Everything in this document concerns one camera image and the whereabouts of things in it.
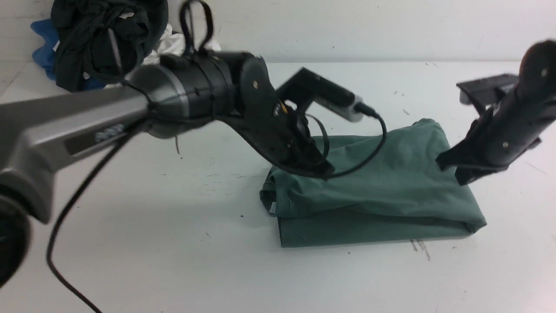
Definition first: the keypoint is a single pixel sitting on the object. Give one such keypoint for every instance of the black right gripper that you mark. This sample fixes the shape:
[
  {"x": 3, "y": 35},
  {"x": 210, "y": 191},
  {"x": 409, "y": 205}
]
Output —
[{"x": 474, "y": 158}]

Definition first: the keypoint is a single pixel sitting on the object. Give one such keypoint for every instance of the white crumpled garment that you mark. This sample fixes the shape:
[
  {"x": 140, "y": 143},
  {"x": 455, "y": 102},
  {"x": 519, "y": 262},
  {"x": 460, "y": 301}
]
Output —
[{"x": 173, "y": 43}]

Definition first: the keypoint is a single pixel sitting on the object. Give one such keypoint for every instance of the blue crumpled garment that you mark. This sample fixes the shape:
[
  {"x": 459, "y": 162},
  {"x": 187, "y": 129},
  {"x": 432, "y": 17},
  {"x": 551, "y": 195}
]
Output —
[{"x": 44, "y": 56}]

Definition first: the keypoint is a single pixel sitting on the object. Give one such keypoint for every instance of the dark green crumpled garment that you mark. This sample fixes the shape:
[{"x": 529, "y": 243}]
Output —
[{"x": 105, "y": 39}]

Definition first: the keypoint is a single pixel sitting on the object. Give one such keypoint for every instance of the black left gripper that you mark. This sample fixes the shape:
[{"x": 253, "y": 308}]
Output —
[{"x": 281, "y": 136}]

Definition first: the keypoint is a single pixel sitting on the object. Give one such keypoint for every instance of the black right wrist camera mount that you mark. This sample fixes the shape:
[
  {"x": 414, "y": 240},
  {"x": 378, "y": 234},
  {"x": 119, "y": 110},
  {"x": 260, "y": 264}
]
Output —
[{"x": 485, "y": 92}]

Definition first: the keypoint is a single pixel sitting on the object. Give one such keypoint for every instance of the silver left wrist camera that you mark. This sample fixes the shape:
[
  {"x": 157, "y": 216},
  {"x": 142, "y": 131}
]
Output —
[{"x": 306, "y": 87}]

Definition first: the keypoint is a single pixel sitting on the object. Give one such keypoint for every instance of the green long-sleeved shirt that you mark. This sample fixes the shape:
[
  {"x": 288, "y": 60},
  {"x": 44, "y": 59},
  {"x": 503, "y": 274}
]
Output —
[{"x": 400, "y": 195}]

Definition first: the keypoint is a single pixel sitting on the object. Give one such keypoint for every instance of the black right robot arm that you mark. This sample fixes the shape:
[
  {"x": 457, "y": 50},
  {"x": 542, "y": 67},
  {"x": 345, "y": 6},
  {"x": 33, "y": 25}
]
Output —
[{"x": 513, "y": 111}]

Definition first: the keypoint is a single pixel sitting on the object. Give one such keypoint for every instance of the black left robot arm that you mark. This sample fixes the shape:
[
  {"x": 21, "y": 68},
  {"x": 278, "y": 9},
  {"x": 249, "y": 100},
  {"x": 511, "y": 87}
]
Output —
[{"x": 39, "y": 137}]

